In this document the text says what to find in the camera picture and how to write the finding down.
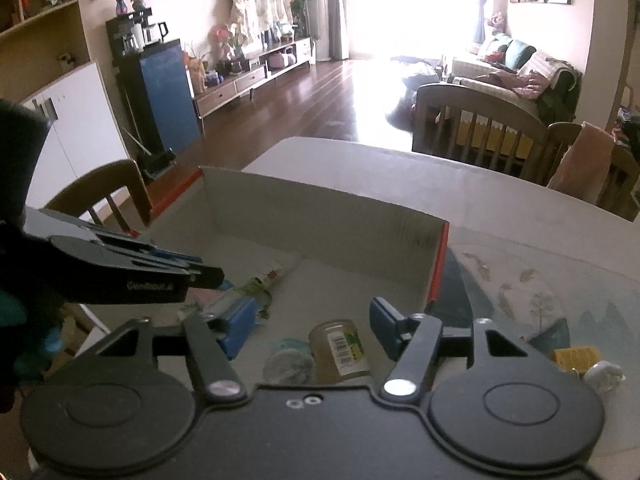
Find small labelled glass jar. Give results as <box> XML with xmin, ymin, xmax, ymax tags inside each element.
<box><xmin>308</xmin><ymin>318</ymin><xmax>372</xmax><ymax>385</ymax></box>

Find grey curtain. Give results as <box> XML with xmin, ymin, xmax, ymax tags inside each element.
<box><xmin>474</xmin><ymin>0</ymin><xmax>494</xmax><ymax>44</ymax></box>
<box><xmin>326</xmin><ymin>0</ymin><xmax>358</xmax><ymax>62</ymax></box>

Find dark wooden chair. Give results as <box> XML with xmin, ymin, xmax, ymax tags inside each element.
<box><xmin>44</xmin><ymin>158</ymin><xmax>154</xmax><ymax>229</ymax></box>

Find red cardboard box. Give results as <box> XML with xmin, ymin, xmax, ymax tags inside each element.
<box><xmin>75</xmin><ymin>166</ymin><xmax>452</xmax><ymax>386</ymax></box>

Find pink cloth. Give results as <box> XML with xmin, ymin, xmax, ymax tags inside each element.
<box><xmin>546</xmin><ymin>122</ymin><xmax>619</xmax><ymax>207</ymax></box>

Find yellow rectangular box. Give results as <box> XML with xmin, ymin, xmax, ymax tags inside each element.
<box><xmin>550</xmin><ymin>345</ymin><xmax>602</xmax><ymax>374</ymax></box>

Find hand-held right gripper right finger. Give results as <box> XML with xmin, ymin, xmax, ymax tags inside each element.
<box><xmin>369</xmin><ymin>297</ymin><xmax>533</xmax><ymax>404</ymax></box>

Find white green marker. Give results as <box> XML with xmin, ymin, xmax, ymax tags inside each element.
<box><xmin>234</xmin><ymin>254</ymin><xmax>304</xmax><ymax>302</ymax></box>

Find wooden tv cabinet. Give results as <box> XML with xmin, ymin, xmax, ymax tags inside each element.
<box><xmin>191</xmin><ymin>35</ymin><xmax>319</xmax><ymax>119</ymax></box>

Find cluttered bed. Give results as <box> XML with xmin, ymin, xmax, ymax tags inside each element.
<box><xmin>616</xmin><ymin>106</ymin><xmax>640</xmax><ymax>147</ymax></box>

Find white round container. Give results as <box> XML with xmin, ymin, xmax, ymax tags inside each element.
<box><xmin>262</xmin><ymin>339</ymin><xmax>317</xmax><ymax>386</ymax></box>

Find broom with dustpan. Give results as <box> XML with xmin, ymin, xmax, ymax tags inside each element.
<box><xmin>119</xmin><ymin>74</ymin><xmax>177</xmax><ymax>179</ymax></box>

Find hanging light clothes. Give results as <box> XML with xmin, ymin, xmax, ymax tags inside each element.
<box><xmin>226</xmin><ymin>0</ymin><xmax>302</xmax><ymax>44</ymax></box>

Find white correction tape dispenser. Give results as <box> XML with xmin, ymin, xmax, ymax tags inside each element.
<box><xmin>584</xmin><ymin>360</ymin><xmax>627</xmax><ymax>397</ymax></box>

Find blue beanbag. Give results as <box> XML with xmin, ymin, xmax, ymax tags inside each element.
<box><xmin>384</xmin><ymin>56</ymin><xmax>444</xmax><ymax>129</ymax></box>

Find blue fronted black cabinet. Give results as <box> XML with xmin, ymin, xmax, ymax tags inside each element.
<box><xmin>116</xmin><ymin>38</ymin><xmax>202</xmax><ymax>162</ymax></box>

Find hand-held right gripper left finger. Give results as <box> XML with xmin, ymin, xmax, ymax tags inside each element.
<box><xmin>92</xmin><ymin>297</ymin><xmax>258</xmax><ymax>404</ymax></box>

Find tall potted plant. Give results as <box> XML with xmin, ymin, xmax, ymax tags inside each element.
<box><xmin>291</xmin><ymin>0</ymin><xmax>322</xmax><ymax>42</ymax></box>

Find white standing air conditioner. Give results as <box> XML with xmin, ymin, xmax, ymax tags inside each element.
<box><xmin>301</xmin><ymin>0</ymin><xmax>332</xmax><ymax>64</ymax></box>

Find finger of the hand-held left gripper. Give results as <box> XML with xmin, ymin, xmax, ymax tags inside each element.
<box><xmin>25</xmin><ymin>209</ymin><xmax>203</xmax><ymax>268</ymax></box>
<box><xmin>50</xmin><ymin>235</ymin><xmax>226</xmax><ymax>306</ymax></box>

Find wooden bookshelf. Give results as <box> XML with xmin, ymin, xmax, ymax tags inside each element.
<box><xmin>0</xmin><ymin>0</ymin><xmax>90</xmax><ymax>107</ymax></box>

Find pink flower arrangement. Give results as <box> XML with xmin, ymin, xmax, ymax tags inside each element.
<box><xmin>209</xmin><ymin>21</ymin><xmax>247</xmax><ymax>64</ymax></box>

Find mountain print table mat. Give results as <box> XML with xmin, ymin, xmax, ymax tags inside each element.
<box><xmin>440</xmin><ymin>247</ymin><xmax>640</xmax><ymax>411</ymax></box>

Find black coffee machine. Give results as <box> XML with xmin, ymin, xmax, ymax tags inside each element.
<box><xmin>105</xmin><ymin>6</ymin><xmax>169</xmax><ymax>62</ymax></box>

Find white cupboard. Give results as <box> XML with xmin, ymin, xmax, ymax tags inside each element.
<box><xmin>21</xmin><ymin>59</ymin><xmax>132</xmax><ymax>197</ymax></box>

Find slatted wooden chair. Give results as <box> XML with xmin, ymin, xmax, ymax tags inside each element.
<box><xmin>411</xmin><ymin>83</ymin><xmax>551</xmax><ymax>182</ymax></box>

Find beige sofa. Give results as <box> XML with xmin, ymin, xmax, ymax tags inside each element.
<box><xmin>446</xmin><ymin>31</ymin><xmax>584</xmax><ymax>122</ymax></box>

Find person's left hand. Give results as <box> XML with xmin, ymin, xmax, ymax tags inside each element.
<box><xmin>0</xmin><ymin>287</ymin><xmax>64</xmax><ymax>376</ymax></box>

